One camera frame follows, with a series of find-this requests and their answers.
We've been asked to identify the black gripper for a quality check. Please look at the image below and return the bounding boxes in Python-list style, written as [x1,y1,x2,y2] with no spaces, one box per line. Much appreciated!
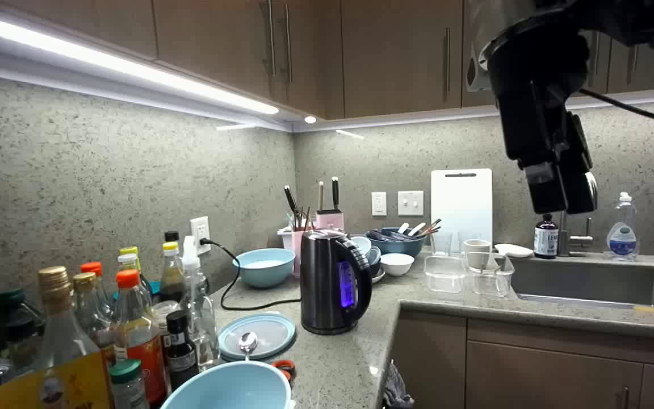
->
[490,48,598,213]

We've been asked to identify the black electric kettle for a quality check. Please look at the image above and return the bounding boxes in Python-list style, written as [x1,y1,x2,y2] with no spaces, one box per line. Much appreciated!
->
[299,231,372,333]

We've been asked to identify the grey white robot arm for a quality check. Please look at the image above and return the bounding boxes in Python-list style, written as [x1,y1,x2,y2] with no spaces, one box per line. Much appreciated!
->
[465,0,654,213]

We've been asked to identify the white cutting board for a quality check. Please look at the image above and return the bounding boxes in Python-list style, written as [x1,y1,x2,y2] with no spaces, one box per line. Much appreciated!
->
[432,167,492,242]

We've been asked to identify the dark soap dispenser bottle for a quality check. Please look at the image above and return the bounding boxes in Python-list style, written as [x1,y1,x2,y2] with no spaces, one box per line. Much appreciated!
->
[534,213,559,259]

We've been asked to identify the chrome sink faucet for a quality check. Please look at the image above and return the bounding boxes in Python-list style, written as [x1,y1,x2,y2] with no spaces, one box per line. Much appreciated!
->
[566,216,594,253]

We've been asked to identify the white ceramic mug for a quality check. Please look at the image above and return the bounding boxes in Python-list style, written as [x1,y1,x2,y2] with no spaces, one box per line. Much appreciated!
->
[463,239,492,271]

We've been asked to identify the clear blue dish soap bottle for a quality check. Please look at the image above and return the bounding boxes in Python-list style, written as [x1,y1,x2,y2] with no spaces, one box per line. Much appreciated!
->
[607,191,637,259]

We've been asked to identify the dark blue bowl with utensils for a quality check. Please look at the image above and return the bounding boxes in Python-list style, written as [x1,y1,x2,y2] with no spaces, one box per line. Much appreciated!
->
[367,219,441,256]

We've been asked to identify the clear glass container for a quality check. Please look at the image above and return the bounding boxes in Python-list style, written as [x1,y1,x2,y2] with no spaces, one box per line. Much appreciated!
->
[424,234,465,293]

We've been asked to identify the small white bowl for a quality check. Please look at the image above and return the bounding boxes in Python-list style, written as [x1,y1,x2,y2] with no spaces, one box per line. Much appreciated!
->
[382,253,413,277]

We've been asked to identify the stacked blue black bowls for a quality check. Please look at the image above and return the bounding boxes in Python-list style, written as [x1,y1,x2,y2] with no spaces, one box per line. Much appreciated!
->
[352,236,386,281]

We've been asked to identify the pink knife block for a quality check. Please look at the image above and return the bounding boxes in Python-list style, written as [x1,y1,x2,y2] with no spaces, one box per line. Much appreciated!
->
[315,178,346,230]

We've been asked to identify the light blue bowl back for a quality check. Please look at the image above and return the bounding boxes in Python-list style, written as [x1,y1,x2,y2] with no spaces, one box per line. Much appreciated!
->
[233,247,296,288]

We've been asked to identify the light blue bowl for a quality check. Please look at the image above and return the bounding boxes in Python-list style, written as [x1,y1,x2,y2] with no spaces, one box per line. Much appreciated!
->
[161,360,291,409]
[233,247,296,288]

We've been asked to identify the light blue plate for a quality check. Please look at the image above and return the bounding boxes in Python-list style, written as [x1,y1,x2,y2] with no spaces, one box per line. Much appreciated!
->
[217,314,297,360]

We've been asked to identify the clear spray bottle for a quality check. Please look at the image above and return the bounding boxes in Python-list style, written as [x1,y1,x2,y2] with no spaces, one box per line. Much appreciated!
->
[181,236,217,367]

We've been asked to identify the light blue bowl front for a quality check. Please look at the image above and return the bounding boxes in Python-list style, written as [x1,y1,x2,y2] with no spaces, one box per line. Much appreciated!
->
[161,360,291,409]

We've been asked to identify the under cabinet light strip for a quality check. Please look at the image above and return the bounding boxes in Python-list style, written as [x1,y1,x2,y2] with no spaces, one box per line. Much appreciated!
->
[0,21,279,116]

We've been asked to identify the dark soy sauce bottle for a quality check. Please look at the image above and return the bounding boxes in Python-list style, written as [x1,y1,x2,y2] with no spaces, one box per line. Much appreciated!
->
[165,311,197,388]

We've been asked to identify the orange cap sauce bottle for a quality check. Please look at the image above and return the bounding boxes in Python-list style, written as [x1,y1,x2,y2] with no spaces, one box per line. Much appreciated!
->
[114,271,168,409]

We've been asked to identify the yellow label oil bottle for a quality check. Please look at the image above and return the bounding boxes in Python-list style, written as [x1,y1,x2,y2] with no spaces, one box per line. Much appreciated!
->
[0,266,111,409]

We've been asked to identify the white light switch plate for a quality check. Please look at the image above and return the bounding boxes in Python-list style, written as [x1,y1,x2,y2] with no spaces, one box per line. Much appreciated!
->
[397,191,422,216]

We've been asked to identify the white wall outlet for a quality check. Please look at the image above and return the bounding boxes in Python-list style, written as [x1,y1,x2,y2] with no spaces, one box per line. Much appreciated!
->
[191,216,210,246]

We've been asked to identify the black kettle power cable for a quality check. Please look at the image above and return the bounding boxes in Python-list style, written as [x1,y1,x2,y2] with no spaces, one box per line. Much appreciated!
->
[197,239,304,314]

